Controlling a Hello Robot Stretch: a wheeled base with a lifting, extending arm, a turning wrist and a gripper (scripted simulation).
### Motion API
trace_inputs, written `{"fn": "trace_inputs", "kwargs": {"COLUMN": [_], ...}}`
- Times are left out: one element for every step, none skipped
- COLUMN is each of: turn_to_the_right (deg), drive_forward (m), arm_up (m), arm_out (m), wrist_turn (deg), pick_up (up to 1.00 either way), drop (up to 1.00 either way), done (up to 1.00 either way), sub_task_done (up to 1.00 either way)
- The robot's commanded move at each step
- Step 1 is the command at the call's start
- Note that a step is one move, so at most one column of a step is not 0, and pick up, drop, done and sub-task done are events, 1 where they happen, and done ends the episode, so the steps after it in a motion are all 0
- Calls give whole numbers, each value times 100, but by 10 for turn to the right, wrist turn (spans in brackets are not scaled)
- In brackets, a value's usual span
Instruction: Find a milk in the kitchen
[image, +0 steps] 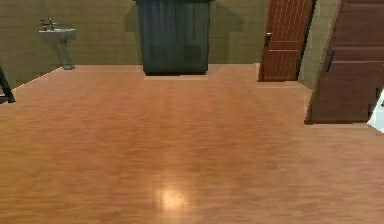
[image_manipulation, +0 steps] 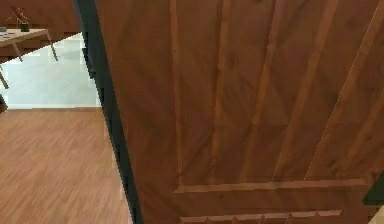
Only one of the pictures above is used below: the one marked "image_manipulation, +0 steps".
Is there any potted house plant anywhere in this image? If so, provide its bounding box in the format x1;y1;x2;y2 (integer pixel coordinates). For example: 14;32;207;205
6;6;32;33

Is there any brown wooden room door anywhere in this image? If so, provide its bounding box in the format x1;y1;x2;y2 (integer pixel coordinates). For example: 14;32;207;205
72;0;384;224

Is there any light wooden table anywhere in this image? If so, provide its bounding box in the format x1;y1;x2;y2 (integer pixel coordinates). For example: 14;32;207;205
0;28;59;90

